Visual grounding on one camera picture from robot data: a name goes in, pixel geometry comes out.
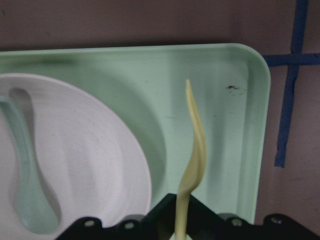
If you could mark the white round plate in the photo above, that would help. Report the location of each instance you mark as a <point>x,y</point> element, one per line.
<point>89,162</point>

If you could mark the yellow plastic fork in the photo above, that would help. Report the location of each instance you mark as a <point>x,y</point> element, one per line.
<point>195,169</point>

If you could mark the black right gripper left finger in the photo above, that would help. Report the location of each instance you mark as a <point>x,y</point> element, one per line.
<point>158,224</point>

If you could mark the green plastic spoon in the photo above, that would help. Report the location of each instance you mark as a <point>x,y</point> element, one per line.
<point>32,205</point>

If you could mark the light green tray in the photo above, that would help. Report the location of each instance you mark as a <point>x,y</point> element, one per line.
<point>145,88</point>

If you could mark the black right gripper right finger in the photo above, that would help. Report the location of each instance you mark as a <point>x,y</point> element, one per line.
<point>204,224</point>

